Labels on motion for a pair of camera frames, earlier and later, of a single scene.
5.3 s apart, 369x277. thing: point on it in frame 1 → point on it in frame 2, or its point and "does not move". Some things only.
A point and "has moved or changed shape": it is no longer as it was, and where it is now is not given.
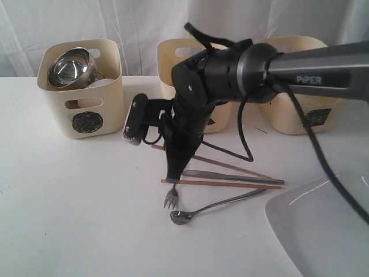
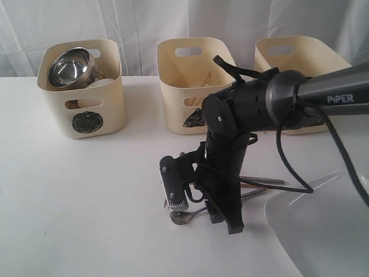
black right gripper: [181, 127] → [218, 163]
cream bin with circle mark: [93, 111] does not move
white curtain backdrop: [140, 25] does not move
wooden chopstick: [222, 164] has moved or changed shape
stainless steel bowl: [73, 68] does not move
